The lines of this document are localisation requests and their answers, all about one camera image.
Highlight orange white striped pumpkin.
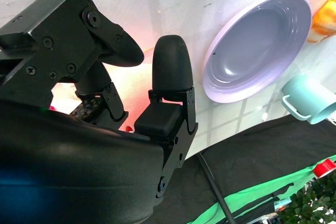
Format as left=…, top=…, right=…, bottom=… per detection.
left=306, top=0, right=336, bottom=44

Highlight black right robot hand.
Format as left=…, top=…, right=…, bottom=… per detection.
left=0, top=0, right=200, bottom=224

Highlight thick black cable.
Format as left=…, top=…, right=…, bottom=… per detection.
left=198, top=152, right=237, bottom=224

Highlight lavender round plate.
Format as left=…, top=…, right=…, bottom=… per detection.
left=202, top=0, right=313, bottom=103

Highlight light teal mug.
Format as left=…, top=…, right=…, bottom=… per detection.
left=281, top=73, right=336, bottom=125

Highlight green leafy plant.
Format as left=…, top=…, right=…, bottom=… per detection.
left=278, top=174, right=336, bottom=224

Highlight black backdrop cloth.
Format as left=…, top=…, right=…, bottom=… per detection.
left=167, top=115, right=336, bottom=224

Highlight green cloth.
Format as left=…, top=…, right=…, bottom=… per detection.
left=201, top=159, right=336, bottom=224

